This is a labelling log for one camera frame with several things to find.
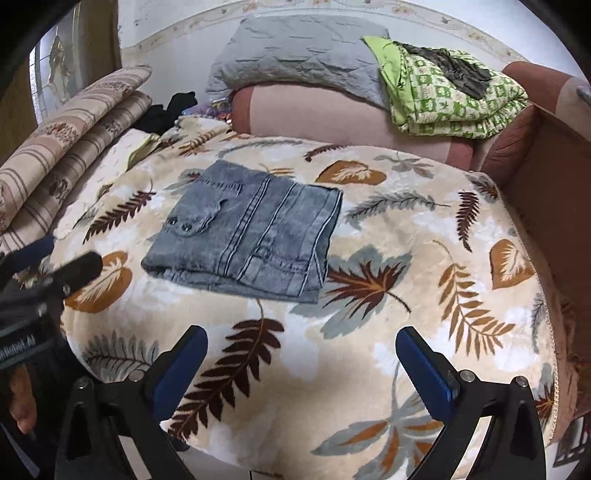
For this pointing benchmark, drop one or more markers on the person's left hand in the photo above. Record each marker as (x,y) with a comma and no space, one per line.
(23,406)

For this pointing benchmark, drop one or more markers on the dark grey cloth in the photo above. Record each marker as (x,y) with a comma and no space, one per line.
(461,71)

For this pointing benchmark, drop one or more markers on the patterned glass door panel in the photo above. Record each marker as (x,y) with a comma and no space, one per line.
(55,60)

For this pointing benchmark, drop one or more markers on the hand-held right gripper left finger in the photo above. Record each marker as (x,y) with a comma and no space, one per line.
(180,369)

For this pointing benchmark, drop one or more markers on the leaf print fleece blanket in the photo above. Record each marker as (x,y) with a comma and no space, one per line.
(369,295)

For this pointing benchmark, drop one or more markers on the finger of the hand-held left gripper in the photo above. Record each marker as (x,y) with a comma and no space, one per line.
(74,274)
(27,254)

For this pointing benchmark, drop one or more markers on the black clothes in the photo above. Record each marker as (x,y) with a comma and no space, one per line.
(154,117)

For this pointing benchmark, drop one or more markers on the grey-blue denim pants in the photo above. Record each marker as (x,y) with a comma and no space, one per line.
(258,221)

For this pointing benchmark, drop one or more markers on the colourful plastic bag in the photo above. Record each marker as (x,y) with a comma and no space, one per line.
(217,110)

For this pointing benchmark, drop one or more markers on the striped beige folded blanket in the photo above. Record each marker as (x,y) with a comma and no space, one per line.
(69,138)

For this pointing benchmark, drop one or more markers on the green patterned folded quilt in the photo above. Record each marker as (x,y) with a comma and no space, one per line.
(438,106)

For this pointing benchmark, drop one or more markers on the cream quilt with sprig print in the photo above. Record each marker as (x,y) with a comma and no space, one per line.
(115,161)

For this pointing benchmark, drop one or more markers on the grey quilted blanket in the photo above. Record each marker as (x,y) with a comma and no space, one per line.
(300,55)

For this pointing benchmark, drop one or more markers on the brown wooden board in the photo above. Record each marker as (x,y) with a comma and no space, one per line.
(554,184)

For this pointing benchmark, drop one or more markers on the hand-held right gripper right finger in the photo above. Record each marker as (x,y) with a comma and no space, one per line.
(427,374)

